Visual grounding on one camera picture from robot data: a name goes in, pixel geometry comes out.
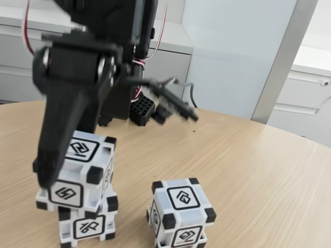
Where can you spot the white cube zigzag glyph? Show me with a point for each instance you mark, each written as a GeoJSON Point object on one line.
{"type": "Point", "coordinates": [82, 148]}

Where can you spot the white cube house glyph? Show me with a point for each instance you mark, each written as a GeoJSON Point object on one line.
{"type": "Point", "coordinates": [182, 197]}

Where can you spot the white cube wide glyph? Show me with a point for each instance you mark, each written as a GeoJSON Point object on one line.
{"type": "Point", "coordinates": [89, 227]}

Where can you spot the grey metal pillar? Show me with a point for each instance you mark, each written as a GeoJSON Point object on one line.
{"type": "Point", "coordinates": [284, 64]}

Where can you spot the white cabinet with lock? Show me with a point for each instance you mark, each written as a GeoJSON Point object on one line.
{"type": "Point", "coordinates": [302, 103]}

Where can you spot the silver cabinet lock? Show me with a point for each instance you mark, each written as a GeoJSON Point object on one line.
{"type": "Point", "coordinates": [324, 83]}

